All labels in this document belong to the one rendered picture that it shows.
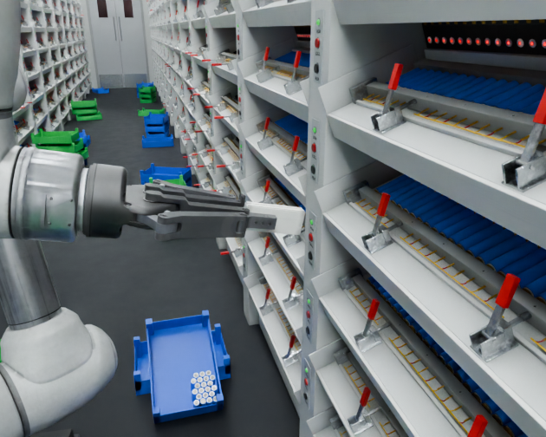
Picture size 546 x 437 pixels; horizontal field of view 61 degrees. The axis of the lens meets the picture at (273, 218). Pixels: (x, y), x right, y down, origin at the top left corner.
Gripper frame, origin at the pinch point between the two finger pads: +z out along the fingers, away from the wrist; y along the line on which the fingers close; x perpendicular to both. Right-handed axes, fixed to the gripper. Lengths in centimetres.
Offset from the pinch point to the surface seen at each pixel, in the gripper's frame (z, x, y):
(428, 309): 21.2, -8.2, 5.0
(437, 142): 19.2, 11.6, -1.0
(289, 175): 21, -8, -54
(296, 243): 27, -25, -54
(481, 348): 20.3, -6.7, 15.2
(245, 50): 16, 18, -100
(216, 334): 21, -78, -91
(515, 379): 21.9, -7.7, 18.8
